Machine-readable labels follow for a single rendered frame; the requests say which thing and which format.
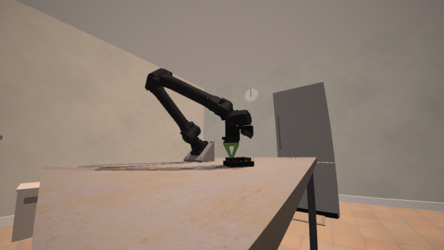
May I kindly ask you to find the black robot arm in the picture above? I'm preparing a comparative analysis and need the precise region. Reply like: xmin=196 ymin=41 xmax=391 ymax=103
xmin=145 ymin=68 xmax=253 ymax=156

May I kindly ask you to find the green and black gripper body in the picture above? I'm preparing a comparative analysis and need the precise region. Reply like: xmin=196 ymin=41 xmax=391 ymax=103
xmin=222 ymin=125 xmax=240 ymax=143

